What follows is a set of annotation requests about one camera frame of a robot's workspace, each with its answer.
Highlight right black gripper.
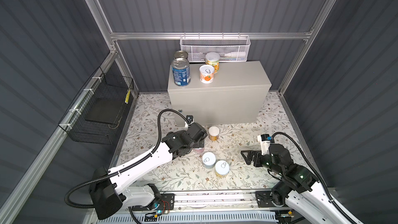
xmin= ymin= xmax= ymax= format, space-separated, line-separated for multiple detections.
xmin=240 ymin=148 xmax=282 ymax=176

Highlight green label can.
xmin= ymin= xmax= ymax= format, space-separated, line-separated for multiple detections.
xmin=202 ymin=152 xmax=217 ymax=169

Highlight orange label can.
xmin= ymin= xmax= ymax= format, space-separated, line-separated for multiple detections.
xmin=199 ymin=64 xmax=215 ymax=84

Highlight blue label tin can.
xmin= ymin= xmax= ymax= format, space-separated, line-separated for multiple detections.
xmin=171 ymin=58 xmax=191 ymax=87

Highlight yellow green can plastic lid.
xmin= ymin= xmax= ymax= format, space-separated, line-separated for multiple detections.
xmin=205 ymin=52 xmax=220 ymax=73

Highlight dark tomato tin can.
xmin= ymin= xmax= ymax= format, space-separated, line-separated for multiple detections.
xmin=174 ymin=50 xmax=189 ymax=59

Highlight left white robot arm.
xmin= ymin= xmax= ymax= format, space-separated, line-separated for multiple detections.
xmin=89 ymin=122 xmax=207 ymax=220

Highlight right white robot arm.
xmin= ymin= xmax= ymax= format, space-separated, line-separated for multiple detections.
xmin=241 ymin=144 xmax=362 ymax=224

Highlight pink label can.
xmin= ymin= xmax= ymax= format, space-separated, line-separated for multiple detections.
xmin=192 ymin=147 xmax=205 ymax=154

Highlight orange fruit can white lid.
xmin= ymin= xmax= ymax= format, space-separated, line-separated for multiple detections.
xmin=208 ymin=126 xmax=220 ymax=141

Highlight yellow label can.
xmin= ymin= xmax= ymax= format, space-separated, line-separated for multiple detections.
xmin=214 ymin=160 xmax=230 ymax=178

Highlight grey metal cabinet box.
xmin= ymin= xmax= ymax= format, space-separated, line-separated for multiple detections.
xmin=167 ymin=61 xmax=272 ymax=127

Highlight white tube in basket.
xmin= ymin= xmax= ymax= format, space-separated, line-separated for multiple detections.
xmin=224 ymin=51 xmax=247 ymax=60

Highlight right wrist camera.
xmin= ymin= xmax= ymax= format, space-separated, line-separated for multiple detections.
xmin=257 ymin=134 xmax=275 ymax=156

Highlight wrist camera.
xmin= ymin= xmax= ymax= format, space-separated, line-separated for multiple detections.
xmin=185 ymin=115 xmax=194 ymax=128
xmin=257 ymin=134 xmax=275 ymax=156

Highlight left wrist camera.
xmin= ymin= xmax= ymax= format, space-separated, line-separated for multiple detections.
xmin=185 ymin=115 xmax=194 ymax=128

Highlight right black corrugated cable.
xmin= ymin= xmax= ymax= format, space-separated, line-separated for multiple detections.
xmin=272 ymin=131 xmax=358 ymax=224

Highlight black corrugated cable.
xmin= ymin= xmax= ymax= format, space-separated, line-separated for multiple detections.
xmin=64 ymin=108 xmax=192 ymax=209
xmin=272 ymin=131 xmax=358 ymax=224

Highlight left black corrugated cable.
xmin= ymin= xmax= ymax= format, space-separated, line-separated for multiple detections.
xmin=64 ymin=108 xmax=192 ymax=209

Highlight white perforated cable tray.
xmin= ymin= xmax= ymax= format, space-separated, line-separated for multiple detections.
xmin=94 ymin=211 xmax=279 ymax=224

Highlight white wire mesh basket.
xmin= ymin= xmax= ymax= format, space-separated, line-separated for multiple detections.
xmin=179 ymin=34 xmax=251 ymax=63

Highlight black wire mesh basket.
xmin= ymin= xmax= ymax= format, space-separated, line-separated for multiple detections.
xmin=59 ymin=69 xmax=134 ymax=145

